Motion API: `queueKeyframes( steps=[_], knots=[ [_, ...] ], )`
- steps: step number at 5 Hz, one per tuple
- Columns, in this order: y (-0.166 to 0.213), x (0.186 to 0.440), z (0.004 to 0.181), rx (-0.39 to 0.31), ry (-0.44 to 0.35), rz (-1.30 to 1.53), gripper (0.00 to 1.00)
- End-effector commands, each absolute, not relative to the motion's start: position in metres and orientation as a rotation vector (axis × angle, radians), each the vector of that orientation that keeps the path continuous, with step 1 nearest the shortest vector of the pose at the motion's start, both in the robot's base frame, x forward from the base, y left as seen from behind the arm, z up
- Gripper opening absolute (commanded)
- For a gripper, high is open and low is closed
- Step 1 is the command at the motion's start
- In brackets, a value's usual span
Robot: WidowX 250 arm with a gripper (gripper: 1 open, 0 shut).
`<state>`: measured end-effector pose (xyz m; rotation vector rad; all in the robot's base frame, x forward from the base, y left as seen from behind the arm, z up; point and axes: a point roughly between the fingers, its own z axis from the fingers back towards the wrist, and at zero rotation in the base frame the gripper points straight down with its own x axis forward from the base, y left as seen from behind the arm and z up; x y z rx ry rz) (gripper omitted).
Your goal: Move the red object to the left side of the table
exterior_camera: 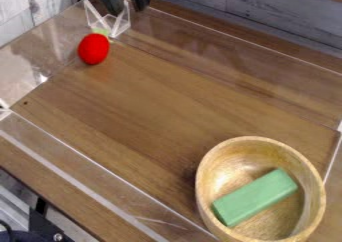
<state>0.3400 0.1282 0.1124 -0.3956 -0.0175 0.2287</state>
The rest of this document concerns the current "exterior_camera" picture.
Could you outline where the wooden bowl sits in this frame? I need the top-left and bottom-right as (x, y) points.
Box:
(195, 136), (326, 242)

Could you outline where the red plush strawberry toy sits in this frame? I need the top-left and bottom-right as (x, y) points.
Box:
(77, 29), (110, 65)

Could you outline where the black cable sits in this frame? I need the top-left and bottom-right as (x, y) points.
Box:
(0, 220), (13, 242)

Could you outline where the black metal clamp bracket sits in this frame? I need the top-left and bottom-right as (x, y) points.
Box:
(25, 205), (77, 242)

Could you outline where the green rectangular block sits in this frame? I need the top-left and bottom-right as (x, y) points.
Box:
(211, 169), (298, 227)

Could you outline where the clear acrylic barrier wall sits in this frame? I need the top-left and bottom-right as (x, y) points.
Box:
(0, 3), (342, 242)

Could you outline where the clear acrylic corner bracket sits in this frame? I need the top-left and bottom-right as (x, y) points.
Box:
(83, 0), (131, 38)

